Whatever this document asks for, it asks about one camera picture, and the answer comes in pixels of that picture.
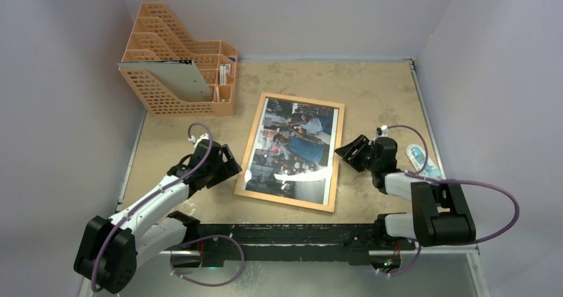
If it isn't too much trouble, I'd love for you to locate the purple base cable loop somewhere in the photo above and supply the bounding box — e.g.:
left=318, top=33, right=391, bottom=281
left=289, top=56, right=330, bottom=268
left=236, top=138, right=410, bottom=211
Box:
left=169, top=235, right=246, bottom=288

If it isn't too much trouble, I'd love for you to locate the grey folder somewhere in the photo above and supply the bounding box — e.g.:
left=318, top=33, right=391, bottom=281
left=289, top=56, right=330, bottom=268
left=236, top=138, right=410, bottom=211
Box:
left=118, top=60, right=213, bottom=102

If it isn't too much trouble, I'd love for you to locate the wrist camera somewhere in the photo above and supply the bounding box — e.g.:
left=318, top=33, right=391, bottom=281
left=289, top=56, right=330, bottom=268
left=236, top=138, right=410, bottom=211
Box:
left=376, top=126, right=389, bottom=138
left=189, top=134, right=209, bottom=147

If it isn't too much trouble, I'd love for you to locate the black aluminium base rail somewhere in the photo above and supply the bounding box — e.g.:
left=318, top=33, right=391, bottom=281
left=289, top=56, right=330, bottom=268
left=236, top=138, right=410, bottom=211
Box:
left=165, top=222, right=418, bottom=267

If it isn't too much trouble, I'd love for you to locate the blue white oval object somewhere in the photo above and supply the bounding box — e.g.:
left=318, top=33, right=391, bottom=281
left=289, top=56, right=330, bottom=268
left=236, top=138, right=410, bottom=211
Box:
left=406, top=144, right=443, bottom=180

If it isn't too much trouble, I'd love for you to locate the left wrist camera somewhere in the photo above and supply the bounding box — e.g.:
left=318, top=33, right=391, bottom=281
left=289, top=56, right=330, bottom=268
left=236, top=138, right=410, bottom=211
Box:
left=189, top=134, right=209, bottom=147

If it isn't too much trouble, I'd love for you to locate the orange file organizer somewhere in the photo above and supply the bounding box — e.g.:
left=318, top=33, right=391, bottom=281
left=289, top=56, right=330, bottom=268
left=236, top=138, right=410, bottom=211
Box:
left=118, top=2, right=238, bottom=116

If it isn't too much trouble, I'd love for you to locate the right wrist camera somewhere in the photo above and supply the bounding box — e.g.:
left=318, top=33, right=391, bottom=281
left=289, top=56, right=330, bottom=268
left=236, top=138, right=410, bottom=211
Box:
left=376, top=126, right=389, bottom=138

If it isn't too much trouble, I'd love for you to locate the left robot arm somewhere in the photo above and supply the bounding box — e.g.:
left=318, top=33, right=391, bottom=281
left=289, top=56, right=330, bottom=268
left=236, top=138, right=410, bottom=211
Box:
left=73, top=137, right=242, bottom=294

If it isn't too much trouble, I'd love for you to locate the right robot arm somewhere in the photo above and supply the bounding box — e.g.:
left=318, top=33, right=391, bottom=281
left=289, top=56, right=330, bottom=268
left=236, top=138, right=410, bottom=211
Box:
left=335, top=135, right=476, bottom=248

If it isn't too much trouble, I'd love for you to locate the printed photo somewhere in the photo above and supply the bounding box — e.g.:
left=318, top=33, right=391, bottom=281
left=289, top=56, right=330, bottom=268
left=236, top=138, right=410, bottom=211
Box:
left=244, top=96, right=339, bottom=207

